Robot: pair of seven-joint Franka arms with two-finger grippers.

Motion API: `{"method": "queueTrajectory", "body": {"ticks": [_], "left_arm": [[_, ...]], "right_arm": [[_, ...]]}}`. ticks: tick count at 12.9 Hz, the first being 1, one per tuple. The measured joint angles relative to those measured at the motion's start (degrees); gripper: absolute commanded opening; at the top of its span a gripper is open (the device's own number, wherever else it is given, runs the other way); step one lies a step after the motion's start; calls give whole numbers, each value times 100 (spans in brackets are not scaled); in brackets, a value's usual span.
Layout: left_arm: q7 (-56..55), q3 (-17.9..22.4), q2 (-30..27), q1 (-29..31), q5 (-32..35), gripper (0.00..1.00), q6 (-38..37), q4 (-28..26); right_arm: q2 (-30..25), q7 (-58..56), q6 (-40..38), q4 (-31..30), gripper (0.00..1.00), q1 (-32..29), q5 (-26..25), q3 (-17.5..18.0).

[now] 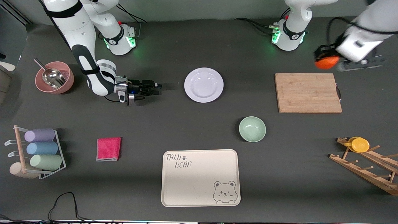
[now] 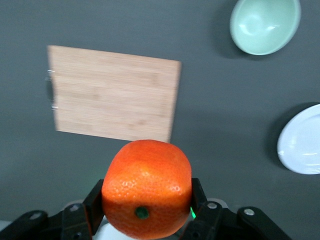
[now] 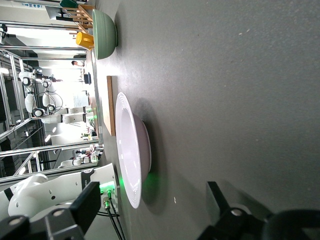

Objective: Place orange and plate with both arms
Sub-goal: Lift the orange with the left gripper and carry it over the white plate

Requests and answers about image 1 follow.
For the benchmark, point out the wooden cutting board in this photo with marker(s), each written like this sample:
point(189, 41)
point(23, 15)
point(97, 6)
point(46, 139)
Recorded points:
point(307, 93)

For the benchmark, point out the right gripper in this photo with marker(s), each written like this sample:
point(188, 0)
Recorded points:
point(137, 86)

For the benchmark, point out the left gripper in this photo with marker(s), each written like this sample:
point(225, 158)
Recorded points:
point(323, 50)

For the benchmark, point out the purple cup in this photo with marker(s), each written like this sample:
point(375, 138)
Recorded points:
point(39, 135)

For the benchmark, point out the orange fruit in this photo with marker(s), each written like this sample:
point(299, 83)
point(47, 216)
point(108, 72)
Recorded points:
point(326, 63)

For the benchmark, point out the beige cup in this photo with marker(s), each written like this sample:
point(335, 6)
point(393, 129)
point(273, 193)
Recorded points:
point(15, 171)

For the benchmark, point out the light green bowl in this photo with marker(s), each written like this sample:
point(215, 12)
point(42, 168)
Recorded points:
point(252, 129)

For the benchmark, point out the lavender round plate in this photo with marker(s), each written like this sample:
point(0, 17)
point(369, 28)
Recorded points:
point(203, 85)

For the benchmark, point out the wooden peg rack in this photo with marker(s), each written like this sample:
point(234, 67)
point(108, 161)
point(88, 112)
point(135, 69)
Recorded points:
point(360, 169)

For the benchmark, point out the yellow cup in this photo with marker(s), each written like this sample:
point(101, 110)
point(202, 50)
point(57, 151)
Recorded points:
point(360, 145)

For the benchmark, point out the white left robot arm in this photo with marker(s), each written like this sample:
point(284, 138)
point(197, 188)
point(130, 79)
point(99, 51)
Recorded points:
point(290, 34)

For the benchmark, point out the blue cup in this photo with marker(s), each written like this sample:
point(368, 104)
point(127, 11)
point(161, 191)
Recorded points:
point(42, 148)

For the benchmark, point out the pink bowl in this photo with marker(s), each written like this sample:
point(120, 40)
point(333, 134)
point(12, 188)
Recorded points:
point(70, 79)

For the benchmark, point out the green cup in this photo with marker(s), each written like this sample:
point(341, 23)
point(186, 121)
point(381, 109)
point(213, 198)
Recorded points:
point(46, 162)

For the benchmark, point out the cream bear print tray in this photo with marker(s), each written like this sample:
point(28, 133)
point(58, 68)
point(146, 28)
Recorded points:
point(199, 183)

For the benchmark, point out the metal scoop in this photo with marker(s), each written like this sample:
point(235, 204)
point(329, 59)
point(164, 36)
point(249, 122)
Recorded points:
point(54, 77)

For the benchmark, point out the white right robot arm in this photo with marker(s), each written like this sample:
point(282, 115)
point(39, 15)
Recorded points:
point(80, 37)

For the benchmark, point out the pink folded cloth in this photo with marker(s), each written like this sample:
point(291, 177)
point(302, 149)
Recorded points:
point(108, 149)

